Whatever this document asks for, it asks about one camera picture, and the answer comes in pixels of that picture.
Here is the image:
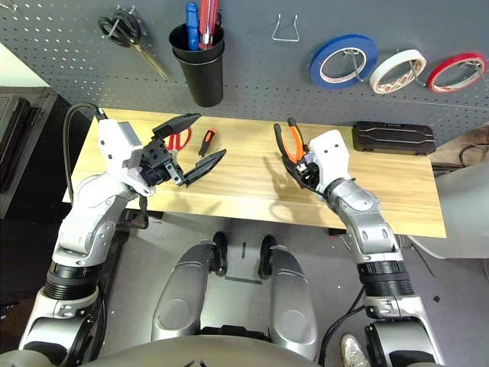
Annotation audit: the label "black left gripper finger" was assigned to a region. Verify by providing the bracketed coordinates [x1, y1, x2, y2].
[182, 148, 228, 188]
[151, 112, 202, 138]

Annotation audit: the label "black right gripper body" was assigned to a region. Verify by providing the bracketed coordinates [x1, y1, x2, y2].
[296, 159, 322, 193]

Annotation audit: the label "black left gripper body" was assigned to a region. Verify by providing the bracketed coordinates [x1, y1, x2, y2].
[139, 139, 184, 188]

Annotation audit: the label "orange and black pliers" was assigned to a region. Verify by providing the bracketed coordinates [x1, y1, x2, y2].
[273, 117, 309, 165]

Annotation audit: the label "red-handled scissors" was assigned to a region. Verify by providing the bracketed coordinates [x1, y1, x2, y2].
[166, 128, 193, 151]

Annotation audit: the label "orange and black screwdriver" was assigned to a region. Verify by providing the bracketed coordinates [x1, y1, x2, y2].
[196, 128, 217, 165]

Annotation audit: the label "white tape roll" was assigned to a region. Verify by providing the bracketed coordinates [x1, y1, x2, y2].
[368, 49, 428, 95]

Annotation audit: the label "grey metal pegboard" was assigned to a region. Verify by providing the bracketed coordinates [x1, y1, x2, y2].
[0, 0, 489, 146]

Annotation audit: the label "black plastic cup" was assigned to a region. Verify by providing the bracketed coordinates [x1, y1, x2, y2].
[169, 22, 225, 67]
[172, 47, 225, 108]

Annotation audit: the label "blue tape roll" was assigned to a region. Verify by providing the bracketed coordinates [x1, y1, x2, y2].
[309, 34, 379, 91]

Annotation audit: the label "black tool case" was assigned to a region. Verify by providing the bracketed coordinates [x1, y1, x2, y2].
[351, 121, 436, 156]

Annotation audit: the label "black right robot foot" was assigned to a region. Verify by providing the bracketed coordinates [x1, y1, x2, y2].
[257, 234, 277, 279]

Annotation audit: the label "metal tape hook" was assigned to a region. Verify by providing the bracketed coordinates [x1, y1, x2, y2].
[343, 48, 364, 83]
[464, 60, 488, 91]
[397, 48, 427, 87]

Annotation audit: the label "metal scissors hook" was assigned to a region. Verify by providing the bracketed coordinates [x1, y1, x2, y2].
[108, 4, 137, 39]

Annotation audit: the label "silver right robot leg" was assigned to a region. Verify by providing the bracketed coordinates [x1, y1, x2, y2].
[267, 246, 318, 360]

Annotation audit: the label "silver robot leg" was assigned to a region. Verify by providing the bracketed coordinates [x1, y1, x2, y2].
[151, 242, 215, 343]
[267, 246, 318, 360]

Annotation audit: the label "silver left robot leg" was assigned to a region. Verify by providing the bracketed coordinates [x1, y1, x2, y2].
[151, 242, 215, 343]

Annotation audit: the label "red tape roll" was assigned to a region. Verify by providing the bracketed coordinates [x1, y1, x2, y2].
[426, 52, 488, 94]

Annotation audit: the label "brown box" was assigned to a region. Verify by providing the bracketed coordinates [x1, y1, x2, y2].
[435, 124, 489, 177]

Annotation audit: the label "black ribbed hard case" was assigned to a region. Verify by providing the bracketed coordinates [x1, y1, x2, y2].
[0, 95, 31, 192]

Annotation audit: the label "grey sneaker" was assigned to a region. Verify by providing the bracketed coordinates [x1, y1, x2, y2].
[340, 333, 371, 367]

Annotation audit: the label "grey robot torso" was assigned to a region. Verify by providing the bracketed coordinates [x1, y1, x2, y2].
[0, 335, 329, 367]

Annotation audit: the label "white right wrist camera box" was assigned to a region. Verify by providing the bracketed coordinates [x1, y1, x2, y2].
[307, 129, 352, 194]

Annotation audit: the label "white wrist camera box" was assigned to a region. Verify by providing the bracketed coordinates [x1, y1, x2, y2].
[307, 129, 352, 194]
[97, 119, 144, 177]

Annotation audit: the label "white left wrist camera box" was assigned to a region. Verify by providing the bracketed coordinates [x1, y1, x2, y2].
[97, 119, 144, 177]

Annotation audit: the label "black-handled scissors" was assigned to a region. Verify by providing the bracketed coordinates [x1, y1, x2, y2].
[98, 9, 171, 81]

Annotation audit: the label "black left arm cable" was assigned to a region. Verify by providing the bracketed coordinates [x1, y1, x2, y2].
[63, 102, 151, 230]

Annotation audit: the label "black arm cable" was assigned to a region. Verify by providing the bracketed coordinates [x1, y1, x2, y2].
[319, 284, 368, 364]
[63, 102, 151, 230]

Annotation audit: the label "blue-handled screwdriver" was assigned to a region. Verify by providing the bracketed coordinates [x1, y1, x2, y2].
[185, 2, 200, 52]

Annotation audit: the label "wire pliers holder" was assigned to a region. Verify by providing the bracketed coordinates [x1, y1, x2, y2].
[271, 14, 300, 41]

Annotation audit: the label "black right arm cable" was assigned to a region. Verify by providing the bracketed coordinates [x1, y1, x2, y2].
[319, 284, 368, 364]

